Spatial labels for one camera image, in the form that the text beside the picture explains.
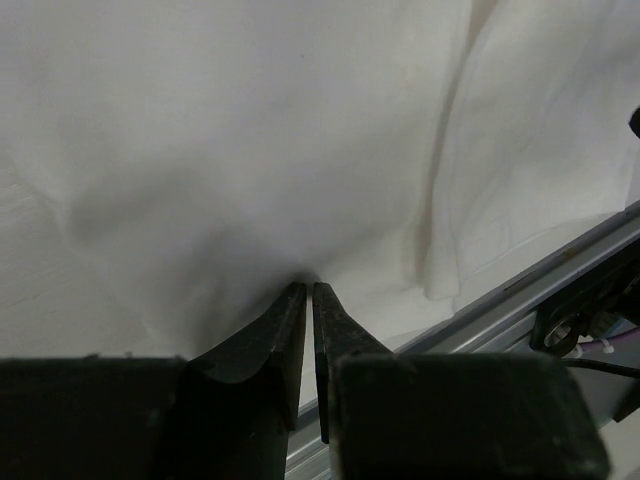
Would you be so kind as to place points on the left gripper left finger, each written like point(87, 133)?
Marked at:
point(260, 365)

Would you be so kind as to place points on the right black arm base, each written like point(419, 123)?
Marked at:
point(593, 323)

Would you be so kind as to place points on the aluminium mounting rail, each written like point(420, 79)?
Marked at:
point(499, 321)

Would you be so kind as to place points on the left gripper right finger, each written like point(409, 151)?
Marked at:
point(352, 368)

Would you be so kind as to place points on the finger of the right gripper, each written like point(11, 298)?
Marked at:
point(634, 122)

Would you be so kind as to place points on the white printed t-shirt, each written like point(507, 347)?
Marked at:
point(199, 154)

